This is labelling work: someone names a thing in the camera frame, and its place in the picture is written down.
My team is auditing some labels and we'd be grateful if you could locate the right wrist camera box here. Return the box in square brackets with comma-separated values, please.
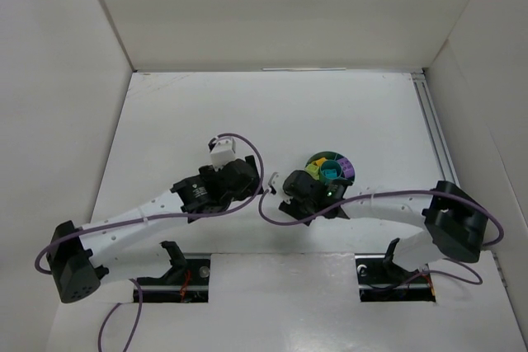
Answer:
[267, 172, 285, 196]

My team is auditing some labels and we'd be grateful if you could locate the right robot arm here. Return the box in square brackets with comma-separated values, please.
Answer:
[269, 170, 444, 277]

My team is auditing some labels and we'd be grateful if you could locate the yellow long lego brick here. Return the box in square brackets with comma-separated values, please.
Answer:
[311, 157, 327, 167]

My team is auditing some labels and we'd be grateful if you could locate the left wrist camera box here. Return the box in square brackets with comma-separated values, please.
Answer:
[208, 137, 236, 171]

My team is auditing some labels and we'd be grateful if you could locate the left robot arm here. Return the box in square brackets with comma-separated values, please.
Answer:
[80, 155, 264, 285]

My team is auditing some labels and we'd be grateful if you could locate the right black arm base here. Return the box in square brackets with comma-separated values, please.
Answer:
[422, 195, 488, 263]

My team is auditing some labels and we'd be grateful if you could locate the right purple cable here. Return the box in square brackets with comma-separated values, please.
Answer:
[258, 189, 505, 286]

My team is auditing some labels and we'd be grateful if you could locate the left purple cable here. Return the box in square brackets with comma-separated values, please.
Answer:
[35, 133, 265, 352]

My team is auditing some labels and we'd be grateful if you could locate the aluminium rail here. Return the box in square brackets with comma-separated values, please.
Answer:
[411, 72, 459, 185]

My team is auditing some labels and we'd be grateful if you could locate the purple curved lego brick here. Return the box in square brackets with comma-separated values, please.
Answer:
[337, 157, 356, 180]

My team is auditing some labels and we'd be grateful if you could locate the purple cable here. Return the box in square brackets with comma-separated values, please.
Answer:
[258, 189, 505, 286]
[35, 133, 265, 352]

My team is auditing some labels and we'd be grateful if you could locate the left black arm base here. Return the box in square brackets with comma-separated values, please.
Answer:
[45, 237, 110, 303]

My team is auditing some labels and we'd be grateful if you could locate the teal square lego brick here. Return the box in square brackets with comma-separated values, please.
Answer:
[321, 169, 338, 180]

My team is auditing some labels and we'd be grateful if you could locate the teal round divided container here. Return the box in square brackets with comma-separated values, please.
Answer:
[304, 151, 356, 185]

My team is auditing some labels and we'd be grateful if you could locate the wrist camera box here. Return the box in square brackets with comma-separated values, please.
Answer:
[267, 172, 285, 196]
[208, 137, 236, 171]

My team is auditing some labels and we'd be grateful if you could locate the lime green square lego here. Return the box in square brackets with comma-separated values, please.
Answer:
[304, 163, 320, 181]

